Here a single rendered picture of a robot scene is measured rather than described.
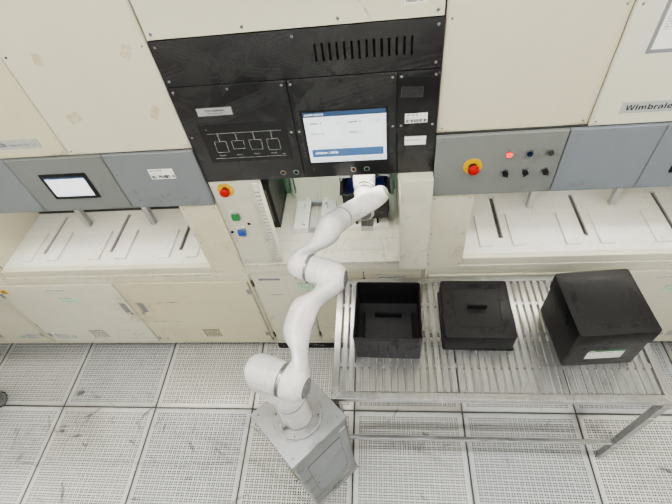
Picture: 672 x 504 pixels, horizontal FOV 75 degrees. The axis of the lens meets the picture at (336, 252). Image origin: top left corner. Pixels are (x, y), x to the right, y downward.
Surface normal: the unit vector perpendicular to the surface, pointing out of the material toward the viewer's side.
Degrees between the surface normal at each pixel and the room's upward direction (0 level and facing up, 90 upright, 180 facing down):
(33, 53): 90
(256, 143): 90
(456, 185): 90
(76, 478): 0
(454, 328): 0
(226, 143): 90
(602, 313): 0
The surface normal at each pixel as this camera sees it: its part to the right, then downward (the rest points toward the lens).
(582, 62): -0.05, 0.77
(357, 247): -0.11, -0.64
